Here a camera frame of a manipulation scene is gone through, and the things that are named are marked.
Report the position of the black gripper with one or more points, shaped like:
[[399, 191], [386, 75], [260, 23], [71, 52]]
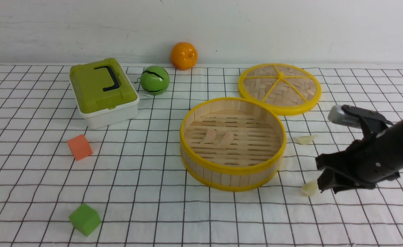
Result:
[[371, 160]]

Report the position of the pale yellow-green dumpling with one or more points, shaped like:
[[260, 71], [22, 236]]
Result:
[[310, 188]]

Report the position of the pale green dumpling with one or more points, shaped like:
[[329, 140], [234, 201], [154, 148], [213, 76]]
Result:
[[304, 140]]

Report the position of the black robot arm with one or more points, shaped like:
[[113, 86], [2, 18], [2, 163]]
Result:
[[377, 157]]

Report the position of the bamboo steamer tray yellow rims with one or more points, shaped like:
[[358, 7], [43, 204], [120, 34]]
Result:
[[253, 158]]

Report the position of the woven bamboo steamer lid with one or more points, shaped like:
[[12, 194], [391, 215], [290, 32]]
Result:
[[286, 89]]

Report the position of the pink dumpling right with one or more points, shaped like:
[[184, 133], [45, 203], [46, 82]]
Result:
[[227, 139]]

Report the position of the pink dumpling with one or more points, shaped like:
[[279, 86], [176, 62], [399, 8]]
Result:
[[227, 139], [210, 137]]

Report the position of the pink dumpling left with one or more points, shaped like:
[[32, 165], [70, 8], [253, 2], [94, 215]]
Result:
[[210, 137]]

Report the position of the orange fruit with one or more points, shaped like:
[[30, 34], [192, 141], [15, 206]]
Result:
[[183, 56]]

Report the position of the green striped ball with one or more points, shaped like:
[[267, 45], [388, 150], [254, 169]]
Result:
[[155, 80]]

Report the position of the green lid white box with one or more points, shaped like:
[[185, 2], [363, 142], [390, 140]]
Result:
[[103, 93]]

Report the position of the green foam cube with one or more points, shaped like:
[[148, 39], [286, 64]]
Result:
[[85, 219]]

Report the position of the orange foam cube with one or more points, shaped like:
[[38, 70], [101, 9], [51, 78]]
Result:
[[80, 147]]

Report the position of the white grid tablecloth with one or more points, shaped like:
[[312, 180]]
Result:
[[138, 185]]

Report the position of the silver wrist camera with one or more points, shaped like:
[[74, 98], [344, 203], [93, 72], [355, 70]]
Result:
[[354, 117]]

